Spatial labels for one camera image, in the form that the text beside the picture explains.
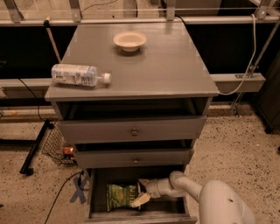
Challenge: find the wire mesh basket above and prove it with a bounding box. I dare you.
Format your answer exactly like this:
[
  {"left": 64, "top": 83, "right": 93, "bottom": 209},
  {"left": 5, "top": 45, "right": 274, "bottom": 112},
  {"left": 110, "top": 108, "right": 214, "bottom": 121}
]
[{"left": 41, "top": 123, "right": 75, "bottom": 165}]

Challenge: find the grey tape cross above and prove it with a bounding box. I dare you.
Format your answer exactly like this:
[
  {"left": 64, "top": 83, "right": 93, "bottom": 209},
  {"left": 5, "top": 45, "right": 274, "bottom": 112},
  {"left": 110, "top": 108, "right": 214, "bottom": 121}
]
[{"left": 70, "top": 177, "right": 88, "bottom": 204}]

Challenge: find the white paper bowl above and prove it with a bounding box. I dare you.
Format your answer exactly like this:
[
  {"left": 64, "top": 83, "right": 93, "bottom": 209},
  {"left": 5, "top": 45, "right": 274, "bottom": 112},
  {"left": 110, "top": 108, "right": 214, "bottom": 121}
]
[{"left": 113, "top": 31, "right": 147, "bottom": 53}]

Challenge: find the grey wooden drawer cabinet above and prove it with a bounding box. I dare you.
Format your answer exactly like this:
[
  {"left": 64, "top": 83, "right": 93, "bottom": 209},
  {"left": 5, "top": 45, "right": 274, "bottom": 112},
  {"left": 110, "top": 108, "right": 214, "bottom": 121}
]
[{"left": 44, "top": 22, "right": 220, "bottom": 176}]

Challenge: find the black metal floor bar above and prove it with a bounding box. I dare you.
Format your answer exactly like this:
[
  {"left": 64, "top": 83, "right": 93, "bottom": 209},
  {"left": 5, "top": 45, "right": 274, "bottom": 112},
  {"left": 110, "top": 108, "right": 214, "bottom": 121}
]
[{"left": 19, "top": 120, "right": 53, "bottom": 176}]

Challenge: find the metal frame rail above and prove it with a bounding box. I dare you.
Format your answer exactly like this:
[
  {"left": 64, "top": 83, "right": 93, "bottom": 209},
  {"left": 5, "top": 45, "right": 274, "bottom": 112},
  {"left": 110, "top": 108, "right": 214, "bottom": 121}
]
[{"left": 0, "top": 0, "right": 280, "bottom": 26}]

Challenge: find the clear plastic water bottle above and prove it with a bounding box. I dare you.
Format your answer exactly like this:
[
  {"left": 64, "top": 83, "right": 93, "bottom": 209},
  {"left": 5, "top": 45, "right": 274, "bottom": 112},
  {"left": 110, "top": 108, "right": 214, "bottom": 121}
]
[{"left": 51, "top": 64, "right": 111, "bottom": 87}]

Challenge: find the black floor cable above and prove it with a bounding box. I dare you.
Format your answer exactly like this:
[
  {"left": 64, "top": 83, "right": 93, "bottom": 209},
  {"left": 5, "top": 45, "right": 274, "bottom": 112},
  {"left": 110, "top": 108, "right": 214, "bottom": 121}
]
[{"left": 43, "top": 170, "right": 86, "bottom": 224}]

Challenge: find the grey open bottom drawer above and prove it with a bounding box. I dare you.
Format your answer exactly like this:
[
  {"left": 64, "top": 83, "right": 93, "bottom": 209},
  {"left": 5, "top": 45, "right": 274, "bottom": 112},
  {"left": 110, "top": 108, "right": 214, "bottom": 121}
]
[{"left": 84, "top": 165, "right": 198, "bottom": 224}]

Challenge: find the green jalapeno chip bag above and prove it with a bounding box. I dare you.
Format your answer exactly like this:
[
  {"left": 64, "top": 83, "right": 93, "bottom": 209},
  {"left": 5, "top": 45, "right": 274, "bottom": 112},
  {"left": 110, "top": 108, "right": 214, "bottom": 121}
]
[{"left": 106, "top": 184, "right": 139, "bottom": 211}]

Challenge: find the orange soda can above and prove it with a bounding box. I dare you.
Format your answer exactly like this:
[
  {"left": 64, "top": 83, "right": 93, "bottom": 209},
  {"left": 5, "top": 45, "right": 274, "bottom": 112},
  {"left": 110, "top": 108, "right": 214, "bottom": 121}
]
[{"left": 62, "top": 146, "right": 74, "bottom": 157}]

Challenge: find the white hanging cable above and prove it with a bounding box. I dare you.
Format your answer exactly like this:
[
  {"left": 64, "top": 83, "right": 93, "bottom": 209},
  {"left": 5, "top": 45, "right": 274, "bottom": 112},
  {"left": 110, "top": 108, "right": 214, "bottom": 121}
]
[{"left": 218, "top": 13, "right": 257, "bottom": 96}]

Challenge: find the grey top drawer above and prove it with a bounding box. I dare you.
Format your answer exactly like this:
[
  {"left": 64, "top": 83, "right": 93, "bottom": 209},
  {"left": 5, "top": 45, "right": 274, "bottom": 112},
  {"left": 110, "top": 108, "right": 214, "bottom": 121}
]
[{"left": 58, "top": 115, "right": 207, "bottom": 144}]

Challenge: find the dark cabinet at right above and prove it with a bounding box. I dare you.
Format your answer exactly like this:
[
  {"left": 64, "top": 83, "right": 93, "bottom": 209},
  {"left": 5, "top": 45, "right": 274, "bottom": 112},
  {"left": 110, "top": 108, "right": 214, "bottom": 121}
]
[{"left": 255, "top": 52, "right": 280, "bottom": 134}]

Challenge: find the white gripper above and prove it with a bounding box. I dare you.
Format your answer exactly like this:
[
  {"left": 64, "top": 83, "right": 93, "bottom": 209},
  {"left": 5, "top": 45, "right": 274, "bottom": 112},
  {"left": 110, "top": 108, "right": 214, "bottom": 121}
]
[{"left": 130, "top": 178, "right": 174, "bottom": 208}]

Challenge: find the wooden stick black tip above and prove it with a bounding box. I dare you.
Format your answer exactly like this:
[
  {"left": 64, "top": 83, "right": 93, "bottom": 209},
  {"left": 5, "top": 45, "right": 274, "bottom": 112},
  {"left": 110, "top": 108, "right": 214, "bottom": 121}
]
[{"left": 43, "top": 16, "right": 61, "bottom": 63}]

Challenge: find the grey middle drawer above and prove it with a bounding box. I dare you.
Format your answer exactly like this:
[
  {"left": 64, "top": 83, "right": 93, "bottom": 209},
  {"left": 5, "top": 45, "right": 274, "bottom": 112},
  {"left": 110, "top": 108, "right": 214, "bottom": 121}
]
[{"left": 74, "top": 149, "right": 194, "bottom": 168}]

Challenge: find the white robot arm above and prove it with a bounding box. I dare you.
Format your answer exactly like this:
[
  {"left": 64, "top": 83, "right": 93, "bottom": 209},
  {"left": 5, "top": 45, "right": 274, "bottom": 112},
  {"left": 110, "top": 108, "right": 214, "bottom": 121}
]
[{"left": 130, "top": 171, "right": 256, "bottom": 224}]

